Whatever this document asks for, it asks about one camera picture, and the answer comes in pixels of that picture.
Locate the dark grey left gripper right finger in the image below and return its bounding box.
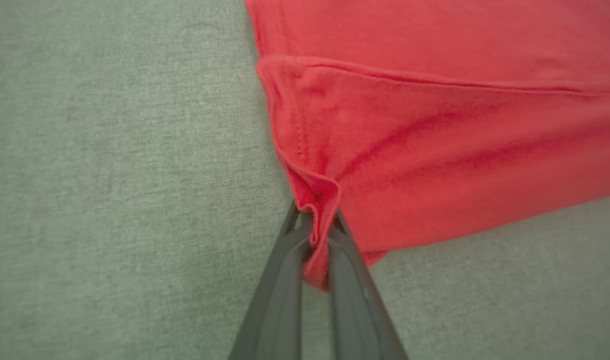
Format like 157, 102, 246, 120
326, 209, 410, 360

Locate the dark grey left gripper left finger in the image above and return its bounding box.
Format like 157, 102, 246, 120
228, 201, 312, 360

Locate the red Bulls basketball jersey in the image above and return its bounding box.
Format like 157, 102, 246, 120
245, 0, 610, 291

